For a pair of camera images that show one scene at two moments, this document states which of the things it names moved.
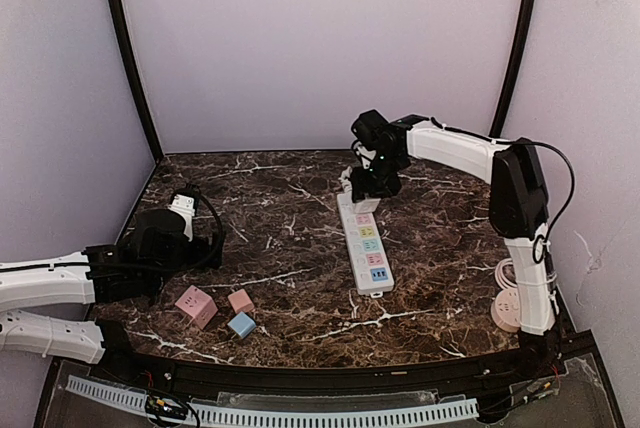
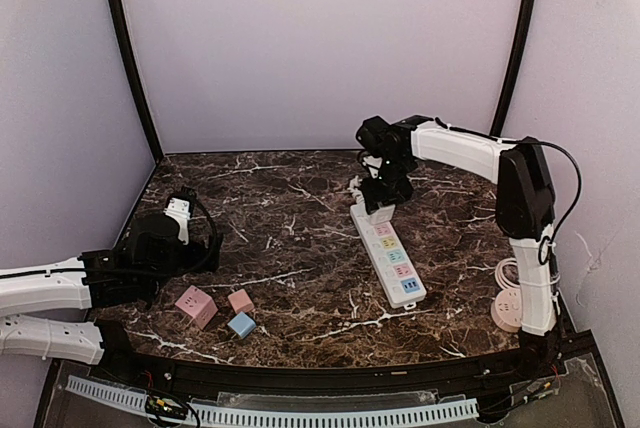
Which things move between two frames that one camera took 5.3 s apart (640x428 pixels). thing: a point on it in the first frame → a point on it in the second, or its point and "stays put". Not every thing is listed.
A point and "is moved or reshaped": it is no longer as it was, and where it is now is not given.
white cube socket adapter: x=366 y=205 is moved or reshaped
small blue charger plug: x=242 y=324 stays put
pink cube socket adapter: x=198 y=304 stays put
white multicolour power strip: x=366 y=248 → x=391 y=259
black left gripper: x=201 y=252 stays put
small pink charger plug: x=240 y=301 stays put
